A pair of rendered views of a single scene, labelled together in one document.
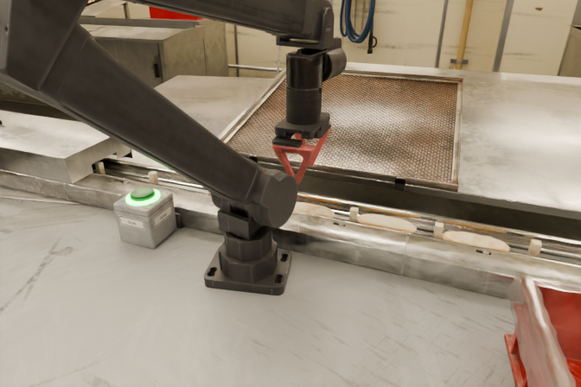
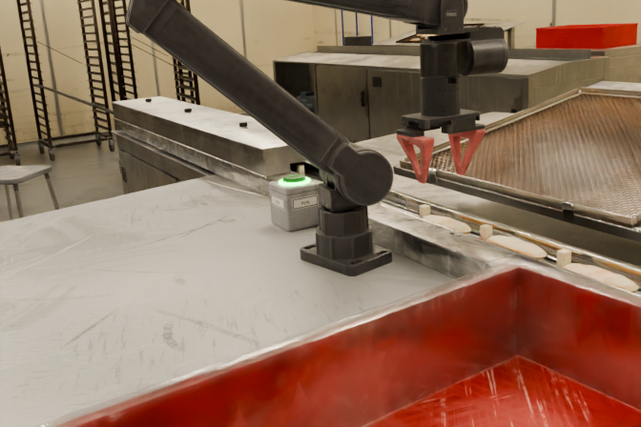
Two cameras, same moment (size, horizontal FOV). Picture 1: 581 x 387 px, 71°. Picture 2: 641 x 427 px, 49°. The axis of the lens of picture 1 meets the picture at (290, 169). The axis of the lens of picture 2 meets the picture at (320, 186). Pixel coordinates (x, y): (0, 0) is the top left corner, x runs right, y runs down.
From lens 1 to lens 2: 0.62 m
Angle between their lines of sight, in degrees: 40
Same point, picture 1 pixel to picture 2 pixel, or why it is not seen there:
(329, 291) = (397, 284)
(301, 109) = (427, 98)
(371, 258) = (460, 267)
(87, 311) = (208, 251)
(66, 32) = (162, 4)
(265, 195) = (337, 161)
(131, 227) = (277, 207)
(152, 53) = (512, 94)
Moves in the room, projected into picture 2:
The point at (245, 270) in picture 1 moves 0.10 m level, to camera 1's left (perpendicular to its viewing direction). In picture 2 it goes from (325, 243) to (275, 233)
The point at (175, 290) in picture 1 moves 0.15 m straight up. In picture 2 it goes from (276, 255) to (267, 160)
